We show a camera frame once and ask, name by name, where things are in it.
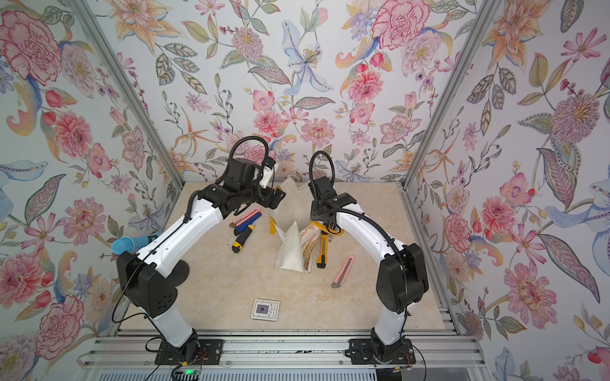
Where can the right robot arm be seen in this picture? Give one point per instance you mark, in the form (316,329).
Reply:
(402,278)

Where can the black microphone stand base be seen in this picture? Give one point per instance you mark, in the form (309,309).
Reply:
(179,274)

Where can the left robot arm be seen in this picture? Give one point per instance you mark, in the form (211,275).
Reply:
(144,274)

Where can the blue utility knife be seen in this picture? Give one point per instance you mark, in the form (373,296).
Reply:
(248,224)

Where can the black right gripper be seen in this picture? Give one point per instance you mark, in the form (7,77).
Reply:
(315,212)

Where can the aluminium corner post right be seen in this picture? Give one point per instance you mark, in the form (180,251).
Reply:
(478,28)

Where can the aluminium corner post left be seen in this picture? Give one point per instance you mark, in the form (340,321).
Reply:
(108,57)

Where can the small square marker card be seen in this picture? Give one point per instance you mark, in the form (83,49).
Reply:
(265,310)

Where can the aluminium corner post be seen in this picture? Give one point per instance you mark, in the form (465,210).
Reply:
(108,57)
(478,28)

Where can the yellow black utility knife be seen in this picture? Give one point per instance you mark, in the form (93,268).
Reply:
(242,234)

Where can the white canvas pouch yellow handles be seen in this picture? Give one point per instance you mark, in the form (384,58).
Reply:
(292,223)

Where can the pink utility knife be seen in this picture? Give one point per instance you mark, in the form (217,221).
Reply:
(243,219)
(341,277)

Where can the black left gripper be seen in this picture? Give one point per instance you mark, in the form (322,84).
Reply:
(275,198)

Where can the blue foam microphone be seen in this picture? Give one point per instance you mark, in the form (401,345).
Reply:
(131,244)

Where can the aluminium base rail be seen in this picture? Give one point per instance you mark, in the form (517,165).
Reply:
(282,355)

